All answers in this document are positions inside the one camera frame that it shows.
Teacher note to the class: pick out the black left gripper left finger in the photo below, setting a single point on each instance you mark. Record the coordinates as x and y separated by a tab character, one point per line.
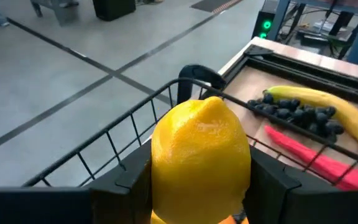
129	193

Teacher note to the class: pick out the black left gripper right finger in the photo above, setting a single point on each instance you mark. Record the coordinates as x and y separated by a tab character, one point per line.
275	199

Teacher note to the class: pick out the bright red chili pepper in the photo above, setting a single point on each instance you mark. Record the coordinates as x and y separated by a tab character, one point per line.
315	161

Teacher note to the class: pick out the yellow lemon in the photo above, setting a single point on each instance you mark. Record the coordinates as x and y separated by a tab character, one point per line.
200	161

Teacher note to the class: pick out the small yellow banana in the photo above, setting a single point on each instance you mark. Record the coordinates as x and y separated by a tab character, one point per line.
337	107

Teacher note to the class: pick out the black grape bunch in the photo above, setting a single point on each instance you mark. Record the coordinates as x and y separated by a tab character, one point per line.
303	115

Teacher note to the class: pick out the black clamp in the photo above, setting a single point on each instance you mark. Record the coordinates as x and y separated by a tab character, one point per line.
197	74

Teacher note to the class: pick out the black box with green lights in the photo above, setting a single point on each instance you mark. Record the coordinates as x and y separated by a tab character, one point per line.
259	23

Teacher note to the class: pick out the blue-grey metal table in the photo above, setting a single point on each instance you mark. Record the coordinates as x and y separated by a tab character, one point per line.
280	15

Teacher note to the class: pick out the black cabinet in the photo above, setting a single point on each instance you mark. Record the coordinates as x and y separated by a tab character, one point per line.
113	9

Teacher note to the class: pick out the dark floor mat striped edge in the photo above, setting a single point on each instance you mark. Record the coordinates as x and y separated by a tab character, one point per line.
213	4

